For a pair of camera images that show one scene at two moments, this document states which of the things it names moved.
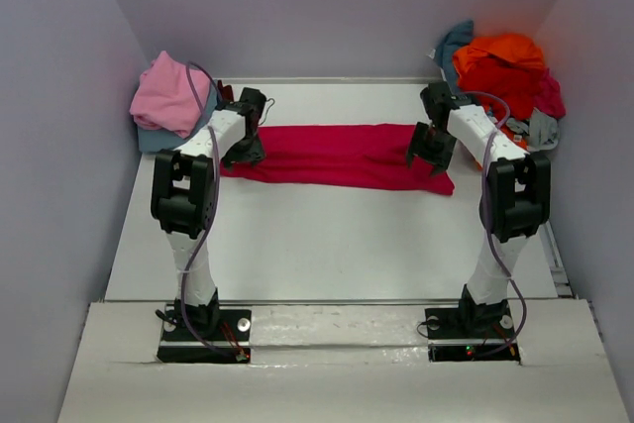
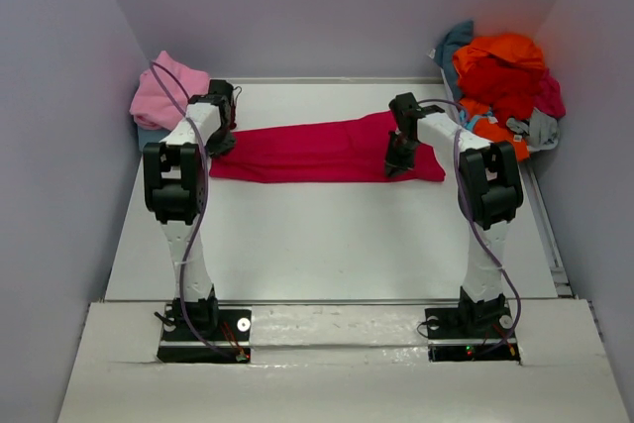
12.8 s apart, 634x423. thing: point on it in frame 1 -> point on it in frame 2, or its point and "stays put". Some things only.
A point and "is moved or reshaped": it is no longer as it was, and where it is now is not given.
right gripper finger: (419, 142) -> (393, 151)
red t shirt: (516, 86) stays put
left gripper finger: (258, 153) -> (228, 145)
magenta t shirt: (365, 157) is moved or reshaped
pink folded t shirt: (169, 96) stays put
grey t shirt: (543, 130) stays put
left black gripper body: (249, 140) -> (221, 134)
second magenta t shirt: (548, 97) stays put
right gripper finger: (442, 159) -> (399, 158)
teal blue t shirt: (455, 40) stays put
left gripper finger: (238, 154) -> (213, 147)
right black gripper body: (438, 139) -> (409, 141)
